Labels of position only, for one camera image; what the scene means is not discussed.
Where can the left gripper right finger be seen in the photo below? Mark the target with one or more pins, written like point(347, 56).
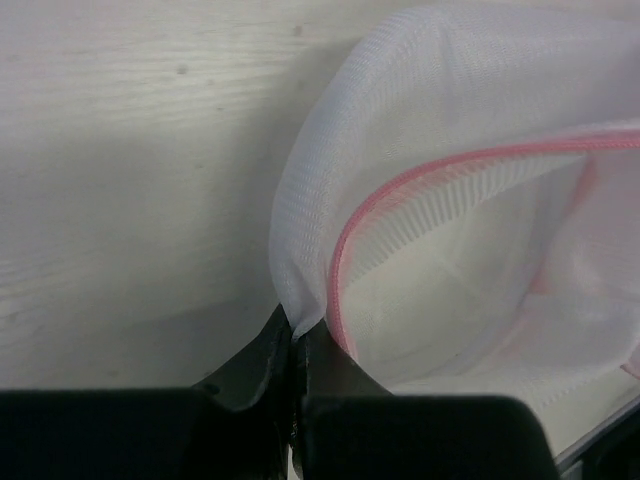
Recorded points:
point(347, 426)

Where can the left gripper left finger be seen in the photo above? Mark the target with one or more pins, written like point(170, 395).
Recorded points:
point(233, 424)

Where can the white mesh laundry bag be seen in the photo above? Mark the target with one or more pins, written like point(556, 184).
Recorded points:
point(461, 206)

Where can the aluminium mounting rail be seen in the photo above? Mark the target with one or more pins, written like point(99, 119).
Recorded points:
point(613, 454)

